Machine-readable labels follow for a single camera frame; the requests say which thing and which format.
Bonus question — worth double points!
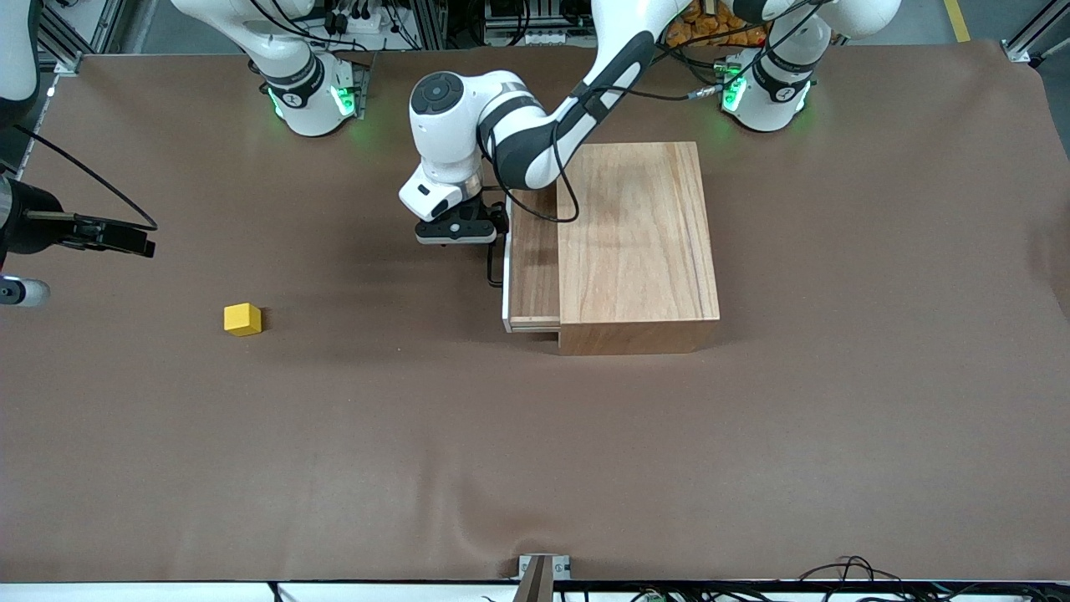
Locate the aluminium frame profile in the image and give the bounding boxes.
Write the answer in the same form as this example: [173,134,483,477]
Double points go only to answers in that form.
[38,0,126,76]
[1003,0,1070,64]

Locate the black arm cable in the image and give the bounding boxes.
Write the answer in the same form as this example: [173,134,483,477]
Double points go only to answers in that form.
[481,0,824,225]
[13,125,160,231]

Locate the power strip with black plugs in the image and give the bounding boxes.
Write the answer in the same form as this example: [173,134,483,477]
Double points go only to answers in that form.
[322,0,394,38]

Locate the brown table cloth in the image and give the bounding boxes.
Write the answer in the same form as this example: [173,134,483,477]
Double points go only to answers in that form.
[0,42,1070,584]

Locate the white power strip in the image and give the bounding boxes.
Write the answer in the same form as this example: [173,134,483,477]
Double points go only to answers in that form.
[514,29,590,47]

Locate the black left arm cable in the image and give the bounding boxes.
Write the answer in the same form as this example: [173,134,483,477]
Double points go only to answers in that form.
[481,0,824,225]

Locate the yellow cube block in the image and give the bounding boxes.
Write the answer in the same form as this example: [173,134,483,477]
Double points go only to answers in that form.
[223,303,262,338]

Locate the aluminium frame post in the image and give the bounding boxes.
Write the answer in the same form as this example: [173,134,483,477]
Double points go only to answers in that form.
[408,0,452,49]

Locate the black looped cable bundle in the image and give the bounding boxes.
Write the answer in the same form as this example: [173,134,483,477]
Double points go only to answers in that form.
[798,555,925,586]

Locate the arm base mounting bracket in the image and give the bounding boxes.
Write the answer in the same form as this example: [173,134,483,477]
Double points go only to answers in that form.
[334,50,377,118]

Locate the wooden cabinet box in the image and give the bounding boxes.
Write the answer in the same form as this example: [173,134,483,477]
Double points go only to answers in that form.
[556,142,721,356]

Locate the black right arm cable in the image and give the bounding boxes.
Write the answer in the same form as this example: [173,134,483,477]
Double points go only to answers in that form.
[13,125,160,231]

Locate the pile of orange objects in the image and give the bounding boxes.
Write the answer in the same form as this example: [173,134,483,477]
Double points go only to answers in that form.
[665,13,766,47]

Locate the wooden drawer with black handle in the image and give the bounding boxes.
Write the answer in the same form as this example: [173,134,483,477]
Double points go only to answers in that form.
[487,188,563,334]

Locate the metal table clamp bracket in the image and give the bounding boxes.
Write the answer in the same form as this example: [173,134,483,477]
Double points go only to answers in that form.
[517,554,572,602]

